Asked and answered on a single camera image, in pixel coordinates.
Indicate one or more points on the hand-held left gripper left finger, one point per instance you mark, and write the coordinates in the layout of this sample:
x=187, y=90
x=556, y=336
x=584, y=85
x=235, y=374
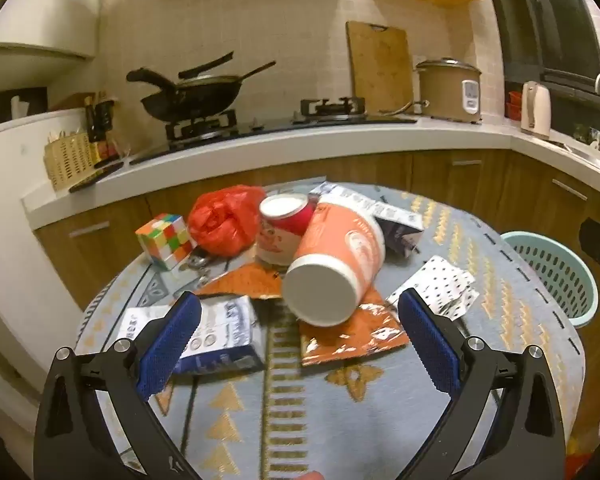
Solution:
x=170, y=345

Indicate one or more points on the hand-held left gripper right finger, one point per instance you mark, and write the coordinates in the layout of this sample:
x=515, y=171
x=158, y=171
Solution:
x=430, y=345

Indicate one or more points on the teal perforated plastic basket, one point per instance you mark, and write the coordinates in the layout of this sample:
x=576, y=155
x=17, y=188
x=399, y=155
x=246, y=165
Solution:
x=555, y=265

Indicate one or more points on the blue and white milk carton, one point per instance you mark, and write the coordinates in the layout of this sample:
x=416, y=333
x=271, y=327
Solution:
x=345, y=194
x=400, y=232
x=225, y=330

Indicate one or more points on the orange snack wrapper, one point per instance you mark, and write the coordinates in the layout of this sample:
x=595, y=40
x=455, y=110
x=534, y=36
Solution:
x=240, y=285
x=350, y=335

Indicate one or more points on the orange paper cup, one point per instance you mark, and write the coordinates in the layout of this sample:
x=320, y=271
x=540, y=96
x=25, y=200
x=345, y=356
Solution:
x=340, y=240

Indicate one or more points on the red drink can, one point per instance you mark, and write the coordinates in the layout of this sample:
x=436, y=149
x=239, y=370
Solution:
x=280, y=230

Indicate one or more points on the black white dotted paper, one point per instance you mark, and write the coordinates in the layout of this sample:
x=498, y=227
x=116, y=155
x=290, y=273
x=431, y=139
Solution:
x=445, y=275

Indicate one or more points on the metal keys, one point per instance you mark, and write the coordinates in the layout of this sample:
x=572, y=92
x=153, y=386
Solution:
x=197, y=260

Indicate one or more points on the stainless sink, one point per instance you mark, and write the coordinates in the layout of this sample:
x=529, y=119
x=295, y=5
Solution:
x=595, y=160

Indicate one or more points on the colourful puzzle cube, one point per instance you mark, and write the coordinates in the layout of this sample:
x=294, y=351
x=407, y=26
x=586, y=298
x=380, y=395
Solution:
x=165, y=240

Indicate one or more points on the patterned grey tablecloth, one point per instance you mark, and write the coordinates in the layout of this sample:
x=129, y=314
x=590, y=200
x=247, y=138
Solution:
x=290, y=410

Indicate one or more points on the red plastic bag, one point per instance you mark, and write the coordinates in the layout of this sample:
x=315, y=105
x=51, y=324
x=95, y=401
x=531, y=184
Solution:
x=225, y=220

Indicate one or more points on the white electric kettle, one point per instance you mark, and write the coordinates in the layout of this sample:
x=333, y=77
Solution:
x=535, y=110

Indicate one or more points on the wooden base cabinets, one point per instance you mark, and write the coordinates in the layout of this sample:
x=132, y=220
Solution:
x=455, y=185

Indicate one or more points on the red container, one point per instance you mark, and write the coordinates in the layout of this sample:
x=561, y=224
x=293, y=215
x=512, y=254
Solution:
x=513, y=105

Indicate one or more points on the black flat object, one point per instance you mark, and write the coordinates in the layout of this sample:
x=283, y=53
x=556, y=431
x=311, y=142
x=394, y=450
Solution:
x=95, y=177

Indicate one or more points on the wicker basket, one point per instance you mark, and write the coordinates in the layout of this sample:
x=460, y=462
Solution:
x=67, y=160

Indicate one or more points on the beige rice cooker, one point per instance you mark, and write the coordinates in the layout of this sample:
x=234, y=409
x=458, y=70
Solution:
x=440, y=95

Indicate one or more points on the white kitchen countertop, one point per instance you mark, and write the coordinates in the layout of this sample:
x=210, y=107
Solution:
x=330, y=145

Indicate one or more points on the dark sauce bottles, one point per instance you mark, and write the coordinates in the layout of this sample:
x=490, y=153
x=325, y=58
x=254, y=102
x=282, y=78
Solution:
x=97, y=120

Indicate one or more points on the dark window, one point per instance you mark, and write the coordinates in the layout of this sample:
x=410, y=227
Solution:
x=540, y=20

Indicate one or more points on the black gas cooktop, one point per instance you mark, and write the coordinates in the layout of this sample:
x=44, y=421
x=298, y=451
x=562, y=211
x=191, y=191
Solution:
x=280, y=126

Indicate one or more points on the black wok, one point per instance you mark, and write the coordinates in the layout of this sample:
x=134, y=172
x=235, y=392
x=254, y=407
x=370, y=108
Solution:
x=195, y=100

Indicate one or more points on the black spatula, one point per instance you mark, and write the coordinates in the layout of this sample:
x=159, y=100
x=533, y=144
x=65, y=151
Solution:
x=210, y=64

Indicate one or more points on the wooden cutting board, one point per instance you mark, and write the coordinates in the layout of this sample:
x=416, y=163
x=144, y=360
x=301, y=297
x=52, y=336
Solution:
x=380, y=65

